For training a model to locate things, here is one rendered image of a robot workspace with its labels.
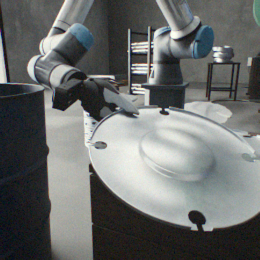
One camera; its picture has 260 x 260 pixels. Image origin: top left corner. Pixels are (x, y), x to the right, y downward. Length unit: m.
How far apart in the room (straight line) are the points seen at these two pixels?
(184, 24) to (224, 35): 6.76
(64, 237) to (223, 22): 7.30
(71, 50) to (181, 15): 0.43
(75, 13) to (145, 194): 0.64
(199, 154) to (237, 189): 0.08
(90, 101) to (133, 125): 0.13
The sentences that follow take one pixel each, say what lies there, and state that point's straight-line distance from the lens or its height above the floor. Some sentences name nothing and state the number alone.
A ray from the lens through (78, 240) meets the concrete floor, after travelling 0.87.
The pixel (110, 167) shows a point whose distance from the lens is 0.36.
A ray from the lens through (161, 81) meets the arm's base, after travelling 1.06.
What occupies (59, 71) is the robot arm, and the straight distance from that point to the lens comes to 0.63.
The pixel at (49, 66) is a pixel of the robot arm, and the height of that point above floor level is 0.53.
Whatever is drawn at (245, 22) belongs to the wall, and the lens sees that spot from 7.72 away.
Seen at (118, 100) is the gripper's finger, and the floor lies 0.47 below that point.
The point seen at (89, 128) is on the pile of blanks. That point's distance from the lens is 1.59.
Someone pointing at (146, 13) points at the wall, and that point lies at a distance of 8.27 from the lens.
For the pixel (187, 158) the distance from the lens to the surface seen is 0.41.
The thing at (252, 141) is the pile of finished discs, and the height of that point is 0.36.
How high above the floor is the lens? 0.54
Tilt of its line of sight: 15 degrees down
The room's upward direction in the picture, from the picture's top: straight up
